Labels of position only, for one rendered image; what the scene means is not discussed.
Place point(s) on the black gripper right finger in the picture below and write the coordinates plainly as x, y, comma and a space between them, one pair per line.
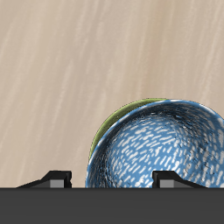
166, 178

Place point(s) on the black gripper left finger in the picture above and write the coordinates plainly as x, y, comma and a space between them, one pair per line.
57, 178

